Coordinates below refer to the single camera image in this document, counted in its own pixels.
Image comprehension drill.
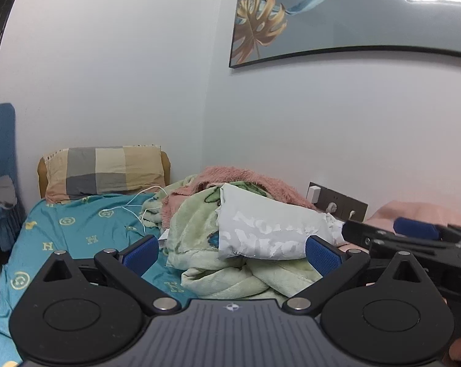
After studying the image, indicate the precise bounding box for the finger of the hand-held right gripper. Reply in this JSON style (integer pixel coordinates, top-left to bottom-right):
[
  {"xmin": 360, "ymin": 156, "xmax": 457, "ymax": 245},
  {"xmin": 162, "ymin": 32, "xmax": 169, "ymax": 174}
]
[
  {"xmin": 341, "ymin": 220, "xmax": 397, "ymax": 254},
  {"xmin": 393, "ymin": 217, "xmax": 461, "ymax": 242}
]

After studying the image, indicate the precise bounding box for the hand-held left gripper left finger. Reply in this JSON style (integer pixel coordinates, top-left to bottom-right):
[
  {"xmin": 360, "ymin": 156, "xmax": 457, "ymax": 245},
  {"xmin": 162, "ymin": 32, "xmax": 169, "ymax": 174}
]
[{"xmin": 35, "ymin": 235, "xmax": 182, "ymax": 316}]

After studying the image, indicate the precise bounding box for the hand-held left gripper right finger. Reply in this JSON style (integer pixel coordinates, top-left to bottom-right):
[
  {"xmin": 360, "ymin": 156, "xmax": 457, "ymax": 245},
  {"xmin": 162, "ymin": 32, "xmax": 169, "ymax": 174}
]
[{"xmin": 282, "ymin": 235, "xmax": 431, "ymax": 318}]

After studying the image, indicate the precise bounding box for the white shirt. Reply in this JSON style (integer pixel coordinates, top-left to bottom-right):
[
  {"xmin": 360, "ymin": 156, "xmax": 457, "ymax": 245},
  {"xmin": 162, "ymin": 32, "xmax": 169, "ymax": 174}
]
[{"xmin": 216, "ymin": 183, "xmax": 348, "ymax": 261}]

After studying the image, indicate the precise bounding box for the pale pink cloth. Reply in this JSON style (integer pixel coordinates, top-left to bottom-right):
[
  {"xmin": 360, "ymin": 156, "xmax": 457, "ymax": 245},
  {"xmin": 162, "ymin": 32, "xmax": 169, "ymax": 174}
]
[{"xmin": 362, "ymin": 200, "xmax": 461, "ymax": 232}]

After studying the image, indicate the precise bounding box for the green fleece blanket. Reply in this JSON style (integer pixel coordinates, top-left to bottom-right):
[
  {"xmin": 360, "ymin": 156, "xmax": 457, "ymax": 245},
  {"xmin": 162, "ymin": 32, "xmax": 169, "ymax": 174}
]
[{"xmin": 141, "ymin": 174, "xmax": 323, "ymax": 301}]

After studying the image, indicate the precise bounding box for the teal printed bed sheet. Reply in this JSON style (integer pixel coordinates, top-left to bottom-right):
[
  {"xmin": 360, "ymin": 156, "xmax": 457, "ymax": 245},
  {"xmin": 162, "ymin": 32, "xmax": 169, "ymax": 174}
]
[{"xmin": 0, "ymin": 193, "xmax": 201, "ymax": 367}]

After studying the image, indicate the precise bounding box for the plaid pillow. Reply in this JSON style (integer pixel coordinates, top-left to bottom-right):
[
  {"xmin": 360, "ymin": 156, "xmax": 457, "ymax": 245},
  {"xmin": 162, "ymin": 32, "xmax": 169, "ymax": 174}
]
[{"xmin": 43, "ymin": 144, "xmax": 167, "ymax": 204}]

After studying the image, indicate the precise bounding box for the pink fleece blanket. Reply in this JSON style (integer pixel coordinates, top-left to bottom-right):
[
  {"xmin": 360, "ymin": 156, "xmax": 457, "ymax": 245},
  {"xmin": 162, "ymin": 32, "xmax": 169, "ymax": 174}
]
[{"xmin": 162, "ymin": 165, "xmax": 317, "ymax": 230}]

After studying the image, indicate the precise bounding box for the grey cloth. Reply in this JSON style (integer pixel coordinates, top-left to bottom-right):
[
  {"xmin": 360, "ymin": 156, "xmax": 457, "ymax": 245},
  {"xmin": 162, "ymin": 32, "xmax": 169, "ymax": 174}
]
[{"xmin": 0, "ymin": 175, "xmax": 19, "ymax": 210}]

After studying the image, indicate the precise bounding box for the blue covered chair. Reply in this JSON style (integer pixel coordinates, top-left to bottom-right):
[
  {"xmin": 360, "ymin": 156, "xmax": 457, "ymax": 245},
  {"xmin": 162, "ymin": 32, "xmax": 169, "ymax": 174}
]
[{"xmin": 0, "ymin": 103, "xmax": 26, "ymax": 255}]

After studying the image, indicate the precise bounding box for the dark wall outlet panel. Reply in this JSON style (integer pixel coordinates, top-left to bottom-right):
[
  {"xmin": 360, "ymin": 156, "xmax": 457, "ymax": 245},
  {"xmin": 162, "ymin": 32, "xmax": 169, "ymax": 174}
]
[{"xmin": 306, "ymin": 182, "xmax": 368, "ymax": 222}]

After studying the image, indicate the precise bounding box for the white charging cable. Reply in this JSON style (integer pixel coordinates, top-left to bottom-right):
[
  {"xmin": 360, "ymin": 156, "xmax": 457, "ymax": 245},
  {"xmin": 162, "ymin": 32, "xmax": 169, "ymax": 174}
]
[{"xmin": 98, "ymin": 185, "xmax": 168, "ymax": 238}]

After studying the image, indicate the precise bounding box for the gold leaf wall picture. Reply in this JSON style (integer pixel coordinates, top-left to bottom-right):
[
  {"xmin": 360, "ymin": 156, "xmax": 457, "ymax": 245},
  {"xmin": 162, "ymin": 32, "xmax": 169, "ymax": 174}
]
[{"xmin": 228, "ymin": 0, "xmax": 461, "ymax": 70}]

